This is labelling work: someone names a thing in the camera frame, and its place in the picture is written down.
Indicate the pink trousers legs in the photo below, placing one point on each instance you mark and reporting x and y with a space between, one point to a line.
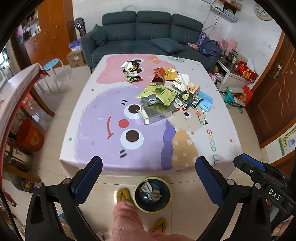
127 225

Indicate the white side table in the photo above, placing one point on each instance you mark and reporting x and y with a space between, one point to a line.
231 77

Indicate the grey box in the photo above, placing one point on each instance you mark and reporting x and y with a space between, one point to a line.
156 112

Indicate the red bucket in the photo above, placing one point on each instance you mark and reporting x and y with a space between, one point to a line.
28 136

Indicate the dark green carton box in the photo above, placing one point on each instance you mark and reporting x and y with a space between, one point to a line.
185 99

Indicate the brown wooden door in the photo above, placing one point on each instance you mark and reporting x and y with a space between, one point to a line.
272 107

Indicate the person right hand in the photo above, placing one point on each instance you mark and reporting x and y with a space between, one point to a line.
279 230

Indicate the red dining table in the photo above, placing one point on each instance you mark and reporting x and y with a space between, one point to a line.
12 97

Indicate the red gift box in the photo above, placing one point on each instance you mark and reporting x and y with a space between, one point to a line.
246 72

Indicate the light blue face mask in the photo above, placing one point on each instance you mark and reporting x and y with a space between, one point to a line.
206 101

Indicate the purple backpack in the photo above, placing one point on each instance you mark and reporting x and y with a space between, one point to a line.
207 46

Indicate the cardboard box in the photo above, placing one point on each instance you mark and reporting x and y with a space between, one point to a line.
76 59

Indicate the dark teal cushion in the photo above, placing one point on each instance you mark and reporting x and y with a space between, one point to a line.
168 45

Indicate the red snack bag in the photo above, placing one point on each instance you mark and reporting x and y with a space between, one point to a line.
159 76

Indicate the cartoon printed tablecloth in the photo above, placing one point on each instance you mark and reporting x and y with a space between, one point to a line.
112 121

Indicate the green yellow snack bag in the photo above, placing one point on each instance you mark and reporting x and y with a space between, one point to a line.
157 94

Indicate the white paper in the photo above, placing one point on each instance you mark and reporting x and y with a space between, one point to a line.
181 82

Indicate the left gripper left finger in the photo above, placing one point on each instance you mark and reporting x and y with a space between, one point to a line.
84 180

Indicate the teal stepper machine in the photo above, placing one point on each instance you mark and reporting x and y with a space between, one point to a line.
231 99

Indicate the green white red wrapper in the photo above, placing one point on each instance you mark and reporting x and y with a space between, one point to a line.
132 77

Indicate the dark teal sofa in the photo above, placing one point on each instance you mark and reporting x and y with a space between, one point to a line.
125 32

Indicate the tan small carton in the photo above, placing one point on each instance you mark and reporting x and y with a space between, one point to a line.
192 89

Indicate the wooden cabinet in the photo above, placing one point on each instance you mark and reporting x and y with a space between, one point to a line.
44 34

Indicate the round yellow-rimmed trash bin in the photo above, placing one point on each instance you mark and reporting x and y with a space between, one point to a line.
153 207

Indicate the black gold snack wrapper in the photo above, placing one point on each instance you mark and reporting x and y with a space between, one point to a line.
129 66

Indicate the blue round stool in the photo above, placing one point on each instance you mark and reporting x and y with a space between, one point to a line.
50 66

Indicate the black standing fan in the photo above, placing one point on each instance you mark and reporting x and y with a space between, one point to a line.
79 24

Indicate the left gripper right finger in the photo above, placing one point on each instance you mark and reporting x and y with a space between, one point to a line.
213 181

